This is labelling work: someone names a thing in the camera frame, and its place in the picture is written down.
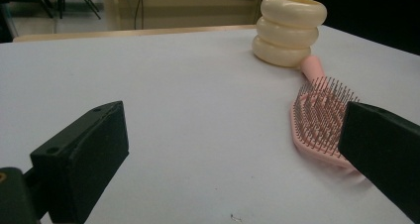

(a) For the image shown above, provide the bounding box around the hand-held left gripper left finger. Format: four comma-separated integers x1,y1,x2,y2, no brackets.
29,100,130,224

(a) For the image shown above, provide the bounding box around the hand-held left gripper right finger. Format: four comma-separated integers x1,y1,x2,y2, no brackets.
338,101,420,224

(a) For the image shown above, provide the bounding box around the pink hairbrush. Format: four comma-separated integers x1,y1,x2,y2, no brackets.
290,55,368,182

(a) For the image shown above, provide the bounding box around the cream ribbed holder cup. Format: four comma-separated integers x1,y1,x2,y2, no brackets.
252,0,328,68

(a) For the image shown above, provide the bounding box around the white board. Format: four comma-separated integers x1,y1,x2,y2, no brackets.
0,25,420,224

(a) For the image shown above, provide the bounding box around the wooden table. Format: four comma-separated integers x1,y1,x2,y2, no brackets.
12,24,262,44

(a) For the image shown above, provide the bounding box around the black tripod stand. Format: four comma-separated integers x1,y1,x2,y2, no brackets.
26,0,102,21

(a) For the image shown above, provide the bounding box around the light wooden partition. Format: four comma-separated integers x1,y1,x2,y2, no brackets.
102,0,265,31

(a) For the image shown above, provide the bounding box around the black hanging cable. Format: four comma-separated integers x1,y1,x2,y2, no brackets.
133,0,146,31

